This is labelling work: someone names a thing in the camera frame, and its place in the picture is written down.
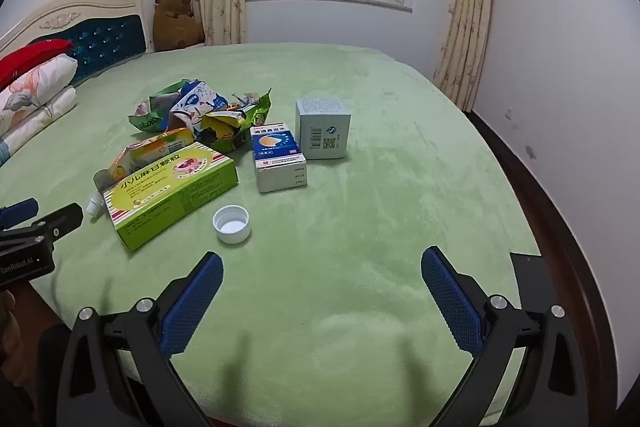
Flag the green and yellow snack bag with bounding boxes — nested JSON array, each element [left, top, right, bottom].
[[200, 88, 274, 154]]

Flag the blue and white snack wrapper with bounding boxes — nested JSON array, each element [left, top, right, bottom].
[[167, 81, 229, 132]]

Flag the brown plush toy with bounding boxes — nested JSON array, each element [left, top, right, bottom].
[[152, 0, 207, 52]]

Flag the cream and blue headboard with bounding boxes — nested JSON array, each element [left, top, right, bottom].
[[0, 0, 153, 88]]

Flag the blue and white medicine box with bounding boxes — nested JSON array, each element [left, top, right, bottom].
[[250, 124, 308, 194]]

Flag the red pillow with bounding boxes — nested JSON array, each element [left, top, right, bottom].
[[0, 38, 74, 92]]

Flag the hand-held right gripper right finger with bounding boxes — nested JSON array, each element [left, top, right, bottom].
[[421, 246, 591, 427]]

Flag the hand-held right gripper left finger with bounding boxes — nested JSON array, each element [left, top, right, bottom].
[[55, 251, 224, 427]]

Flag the floral white pillows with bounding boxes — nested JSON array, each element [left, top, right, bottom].
[[0, 87, 79, 165]]

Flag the small white bottle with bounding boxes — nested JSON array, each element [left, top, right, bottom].
[[85, 194, 107, 221]]

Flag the grey white carton box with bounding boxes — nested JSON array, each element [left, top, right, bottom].
[[295, 97, 351, 161]]

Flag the green bed blanket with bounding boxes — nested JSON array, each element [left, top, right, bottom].
[[0, 43, 543, 423]]

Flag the green medicine box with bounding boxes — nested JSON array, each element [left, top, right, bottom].
[[102, 142, 239, 253]]

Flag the white bottle cap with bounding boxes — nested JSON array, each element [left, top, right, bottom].
[[213, 205, 251, 245]]

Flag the green snack wrapper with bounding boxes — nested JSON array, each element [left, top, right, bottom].
[[128, 79, 193, 134]]

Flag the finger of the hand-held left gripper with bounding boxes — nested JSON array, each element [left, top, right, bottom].
[[29, 203, 84, 242], [0, 198, 40, 230]]

